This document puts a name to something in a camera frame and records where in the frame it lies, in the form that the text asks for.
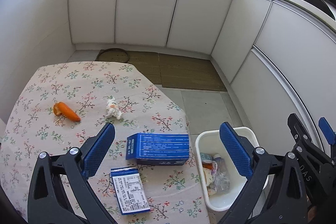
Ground clear plastic bottle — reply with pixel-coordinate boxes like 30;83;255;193
214;154;231;194

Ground white paper cup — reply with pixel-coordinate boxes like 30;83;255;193
203;168;217;196

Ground white tissue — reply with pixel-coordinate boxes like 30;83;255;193
105;97;122;120

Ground orange carrot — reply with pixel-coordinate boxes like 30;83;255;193
53;102;81;122

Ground white plastic trash bin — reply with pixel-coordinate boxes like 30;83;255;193
195;126;268;212

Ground white kitchen cabinets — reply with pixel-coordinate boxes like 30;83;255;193
68;0;335;153

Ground person's right hand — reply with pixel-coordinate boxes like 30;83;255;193
306;196;317;223

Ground large blue carton box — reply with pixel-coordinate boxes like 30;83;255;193
125;133;190;166

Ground small blue white box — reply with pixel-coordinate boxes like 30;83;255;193
110;167;150;215

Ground floral tablecloth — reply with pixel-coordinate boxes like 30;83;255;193
1;61;210;223

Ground brown floor mat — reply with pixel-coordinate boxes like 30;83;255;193
128;51;227;92

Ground round woven floor mat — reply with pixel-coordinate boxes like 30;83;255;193
96;48;130;63

